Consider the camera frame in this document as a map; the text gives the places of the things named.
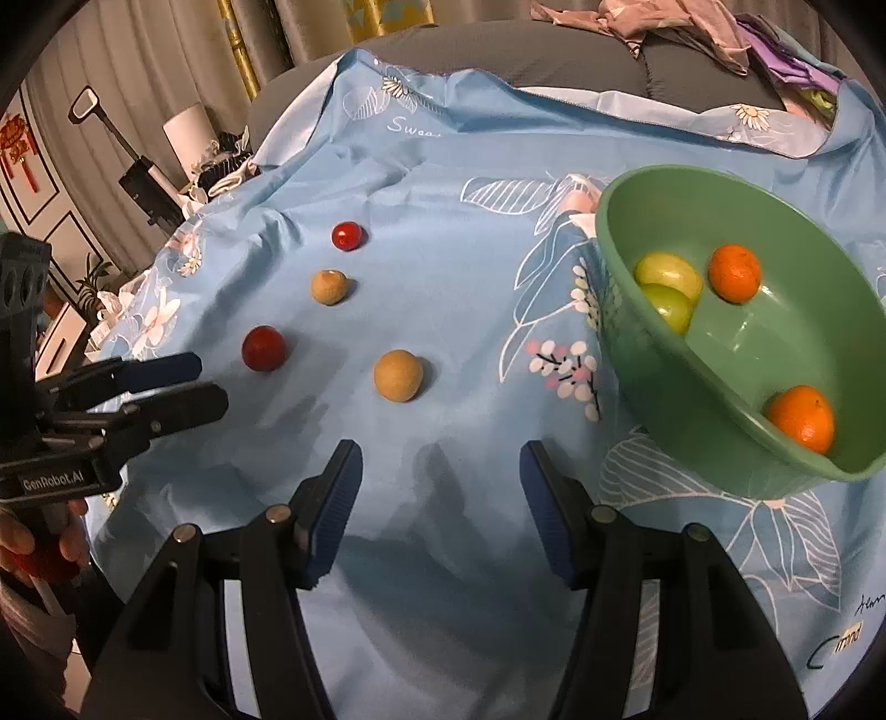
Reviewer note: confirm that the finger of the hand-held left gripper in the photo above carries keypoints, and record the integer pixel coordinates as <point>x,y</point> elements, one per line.
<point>187,408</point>
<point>163,368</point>

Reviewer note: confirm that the black and white cloth heap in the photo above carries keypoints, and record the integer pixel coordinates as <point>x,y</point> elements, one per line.
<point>225,166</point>

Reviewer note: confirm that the person's left hand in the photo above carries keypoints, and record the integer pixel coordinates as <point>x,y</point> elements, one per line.
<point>69,540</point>

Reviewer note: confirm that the orange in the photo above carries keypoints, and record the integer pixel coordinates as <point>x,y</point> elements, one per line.
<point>801,419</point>
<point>735,272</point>

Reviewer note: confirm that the black stick vacuum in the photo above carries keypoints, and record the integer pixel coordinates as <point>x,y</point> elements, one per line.
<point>135,176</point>

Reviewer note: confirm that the grey curtain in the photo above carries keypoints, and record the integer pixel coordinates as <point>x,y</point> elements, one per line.
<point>145,69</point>

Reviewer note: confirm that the red knot wall ornament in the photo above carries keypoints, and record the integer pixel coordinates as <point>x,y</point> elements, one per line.
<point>17,149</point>

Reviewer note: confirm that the potted plant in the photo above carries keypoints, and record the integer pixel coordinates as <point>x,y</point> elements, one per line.
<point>93,277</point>

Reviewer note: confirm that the green plastic bowl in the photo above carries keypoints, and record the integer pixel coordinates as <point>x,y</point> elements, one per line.
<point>720,415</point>

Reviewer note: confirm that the grey quilted bedding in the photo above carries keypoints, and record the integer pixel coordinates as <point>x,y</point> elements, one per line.
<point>526,59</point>

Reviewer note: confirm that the white cylinder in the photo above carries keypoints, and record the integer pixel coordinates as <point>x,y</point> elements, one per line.
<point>187,137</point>

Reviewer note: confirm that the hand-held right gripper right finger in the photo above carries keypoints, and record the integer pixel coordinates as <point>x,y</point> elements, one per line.
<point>550,516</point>

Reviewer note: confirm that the purple garment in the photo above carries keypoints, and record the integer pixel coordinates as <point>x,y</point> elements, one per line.
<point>789,66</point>

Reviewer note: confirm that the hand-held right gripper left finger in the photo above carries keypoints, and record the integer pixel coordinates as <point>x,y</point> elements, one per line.
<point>331,516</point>

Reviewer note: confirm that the tan round fruit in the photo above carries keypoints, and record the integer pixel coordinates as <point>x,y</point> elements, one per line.
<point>398,374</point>

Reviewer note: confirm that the golden pole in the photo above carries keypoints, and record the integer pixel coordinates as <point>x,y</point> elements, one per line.
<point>239,48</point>

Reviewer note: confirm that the blue floral bed sheet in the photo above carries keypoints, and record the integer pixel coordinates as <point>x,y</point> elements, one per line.
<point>450,208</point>

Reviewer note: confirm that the pink clothes pile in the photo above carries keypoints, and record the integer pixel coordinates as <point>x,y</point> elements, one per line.
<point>657,21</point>

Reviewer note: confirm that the small red tomato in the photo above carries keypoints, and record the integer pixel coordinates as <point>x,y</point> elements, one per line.
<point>347,236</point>

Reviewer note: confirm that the yellow patterned curtain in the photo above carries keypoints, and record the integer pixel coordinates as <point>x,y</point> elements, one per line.
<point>394,14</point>

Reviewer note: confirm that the small beige round fruit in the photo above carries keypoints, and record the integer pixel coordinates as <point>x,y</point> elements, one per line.
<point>328,286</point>

